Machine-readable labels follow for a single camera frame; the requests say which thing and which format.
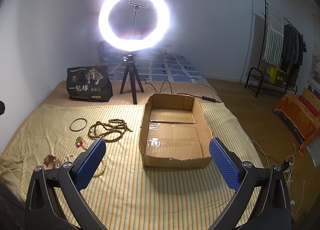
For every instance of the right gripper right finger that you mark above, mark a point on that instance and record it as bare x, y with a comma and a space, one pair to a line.
272, 209

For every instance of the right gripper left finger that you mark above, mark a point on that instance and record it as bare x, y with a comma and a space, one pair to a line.
42, 207

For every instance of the cardboard box tray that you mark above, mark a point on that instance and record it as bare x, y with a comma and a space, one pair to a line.
174, 133

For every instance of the yellow black box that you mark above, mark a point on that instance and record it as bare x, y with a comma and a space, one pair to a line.
275, 75

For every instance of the black snack bag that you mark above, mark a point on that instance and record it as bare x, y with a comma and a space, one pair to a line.
89, 83

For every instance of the black clothes rack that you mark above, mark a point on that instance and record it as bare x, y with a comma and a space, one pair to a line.
257, 78

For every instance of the dark hanging clothes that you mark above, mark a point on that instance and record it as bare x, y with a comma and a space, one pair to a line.
292, 54

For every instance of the black tripod stand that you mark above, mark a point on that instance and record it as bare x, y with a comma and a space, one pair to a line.
134, 77

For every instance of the blue patterned bed quilt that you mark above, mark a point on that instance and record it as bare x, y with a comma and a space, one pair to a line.
172, 68

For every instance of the white striped hanging garment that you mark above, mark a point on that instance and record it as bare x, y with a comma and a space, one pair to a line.
274, 36

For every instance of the phone holder clamp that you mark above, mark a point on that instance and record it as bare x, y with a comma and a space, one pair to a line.
136, 6

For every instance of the white ring light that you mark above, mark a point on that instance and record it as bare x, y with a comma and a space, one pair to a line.
132, 44

